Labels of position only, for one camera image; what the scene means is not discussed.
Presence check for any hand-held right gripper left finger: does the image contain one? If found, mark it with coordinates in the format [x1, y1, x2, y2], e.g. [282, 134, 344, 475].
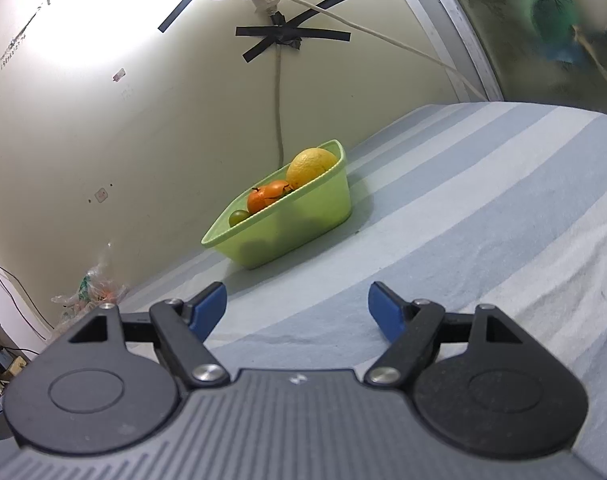
[66, 281, 230, 388]

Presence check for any green blurry object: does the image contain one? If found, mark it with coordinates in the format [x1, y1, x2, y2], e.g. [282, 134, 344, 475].
[516, 0, 593, 67]

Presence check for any black tape cross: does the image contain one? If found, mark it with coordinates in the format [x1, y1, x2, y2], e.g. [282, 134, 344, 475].
[236, 0, 352, 64]

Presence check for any large orange tangerine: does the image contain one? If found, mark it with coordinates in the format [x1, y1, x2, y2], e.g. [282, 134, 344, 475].
[260, 181, 292, 206]

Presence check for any black wall cable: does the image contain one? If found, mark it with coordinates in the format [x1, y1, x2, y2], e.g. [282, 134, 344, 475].
[0, 251, 55, 342]

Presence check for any yellow citrus fruit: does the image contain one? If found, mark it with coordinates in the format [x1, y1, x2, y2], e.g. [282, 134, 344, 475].
[286, 147, 339, 190]

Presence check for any metal window frame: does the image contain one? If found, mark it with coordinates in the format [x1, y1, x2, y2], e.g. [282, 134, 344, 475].
[381, 0, 507, 104]

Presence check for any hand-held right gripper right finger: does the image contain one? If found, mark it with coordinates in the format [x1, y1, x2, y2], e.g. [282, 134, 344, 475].
[364, 281, 527, 388]

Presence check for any striped bed sheet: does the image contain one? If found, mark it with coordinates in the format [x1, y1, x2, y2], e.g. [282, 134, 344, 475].
[116, 102, 607, 461]

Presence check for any light green plastic basket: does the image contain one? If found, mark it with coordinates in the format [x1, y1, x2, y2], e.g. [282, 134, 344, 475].
[201, 139, 353, 269]

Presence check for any grey wall cable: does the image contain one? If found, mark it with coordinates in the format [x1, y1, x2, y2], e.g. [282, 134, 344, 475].
[274, 42, 286, 163]

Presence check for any floor power strip with plugs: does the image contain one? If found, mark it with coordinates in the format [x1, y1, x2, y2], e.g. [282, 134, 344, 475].
[0, 337, 30, 413]

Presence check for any white power cable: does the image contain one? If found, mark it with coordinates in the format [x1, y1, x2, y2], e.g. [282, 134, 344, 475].
[218, 0, 487, 102]

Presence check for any black tape strip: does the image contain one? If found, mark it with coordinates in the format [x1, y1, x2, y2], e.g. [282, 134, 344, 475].
[157, 0, 201, 34]

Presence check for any clear plastic bag of produce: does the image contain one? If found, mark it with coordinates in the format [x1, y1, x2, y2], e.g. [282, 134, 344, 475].
[50, 242, 130, 322]

